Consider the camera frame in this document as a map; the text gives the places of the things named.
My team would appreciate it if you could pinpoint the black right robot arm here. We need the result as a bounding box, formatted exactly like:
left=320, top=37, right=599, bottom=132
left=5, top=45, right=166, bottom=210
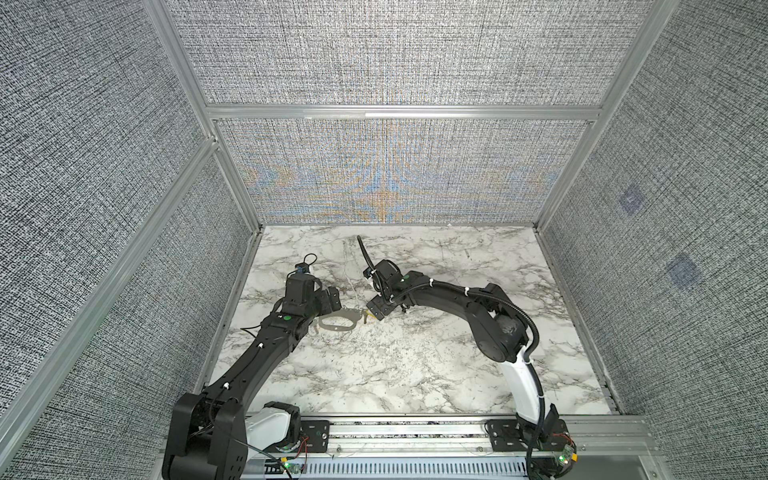
left=363, top=260, right=577, bottom=479

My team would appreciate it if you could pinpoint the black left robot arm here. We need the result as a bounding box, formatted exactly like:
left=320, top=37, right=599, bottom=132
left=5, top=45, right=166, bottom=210
left=161, top=272, right=341, bottom=479

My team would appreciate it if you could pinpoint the aluminium horizontal back bar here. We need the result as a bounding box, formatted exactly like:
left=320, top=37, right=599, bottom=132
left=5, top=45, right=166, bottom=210
left=205, top=104, right=602, bottom=121

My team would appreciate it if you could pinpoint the black corrugated cable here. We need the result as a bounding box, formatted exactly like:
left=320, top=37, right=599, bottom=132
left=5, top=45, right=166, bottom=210
left=356, top=235, right=376, bottom=274

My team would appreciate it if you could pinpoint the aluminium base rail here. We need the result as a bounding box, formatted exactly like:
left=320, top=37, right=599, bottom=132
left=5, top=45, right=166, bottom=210
left=224, top=404, right=672, bottom=479

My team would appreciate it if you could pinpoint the aluminium left wall bar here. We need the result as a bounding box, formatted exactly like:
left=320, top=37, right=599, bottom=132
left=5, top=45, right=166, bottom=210
left=1, top=138, right=216, bottom=465

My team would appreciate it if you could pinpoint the aluminium corner post left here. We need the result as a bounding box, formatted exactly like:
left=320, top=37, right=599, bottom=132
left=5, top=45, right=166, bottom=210
left=143, top=0, right=263, bottom=233

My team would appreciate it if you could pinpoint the aluminium corner post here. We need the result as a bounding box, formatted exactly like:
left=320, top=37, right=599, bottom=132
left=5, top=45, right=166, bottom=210
left=143, top=0, right=263, bottom=233
left=533, top=0, right=679, bottom=232

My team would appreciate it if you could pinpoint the aluminium corner post right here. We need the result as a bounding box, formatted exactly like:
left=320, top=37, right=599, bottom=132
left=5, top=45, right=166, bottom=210
left=533, top=0, right=679, bottom=232

